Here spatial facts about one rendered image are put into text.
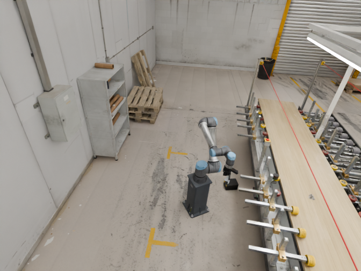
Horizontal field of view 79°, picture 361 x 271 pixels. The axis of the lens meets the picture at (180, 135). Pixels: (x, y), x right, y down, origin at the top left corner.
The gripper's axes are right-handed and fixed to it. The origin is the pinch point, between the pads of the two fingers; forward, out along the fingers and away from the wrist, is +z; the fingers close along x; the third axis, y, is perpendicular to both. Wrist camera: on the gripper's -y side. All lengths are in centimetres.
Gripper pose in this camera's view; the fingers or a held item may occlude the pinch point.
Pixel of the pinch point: (228, 179)
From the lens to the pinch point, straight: 262.1
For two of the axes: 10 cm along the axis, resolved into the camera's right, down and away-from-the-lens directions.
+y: -9.9, -1.0, 0.5
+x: -0.9, 5.6, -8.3
